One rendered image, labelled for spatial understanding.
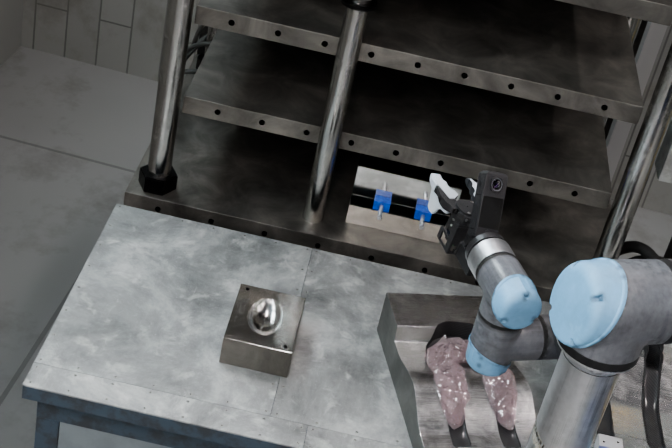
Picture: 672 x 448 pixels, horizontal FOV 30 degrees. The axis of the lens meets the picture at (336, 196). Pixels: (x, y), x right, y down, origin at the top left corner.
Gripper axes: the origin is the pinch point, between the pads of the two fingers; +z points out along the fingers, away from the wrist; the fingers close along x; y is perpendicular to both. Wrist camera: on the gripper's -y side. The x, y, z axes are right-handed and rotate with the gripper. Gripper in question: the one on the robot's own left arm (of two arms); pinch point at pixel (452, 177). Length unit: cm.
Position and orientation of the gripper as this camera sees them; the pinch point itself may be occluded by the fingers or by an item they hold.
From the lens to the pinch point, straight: 223.1
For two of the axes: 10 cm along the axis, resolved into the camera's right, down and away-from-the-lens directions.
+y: -3.1, 8.2, 4.8
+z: -2.5, -5.6, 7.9
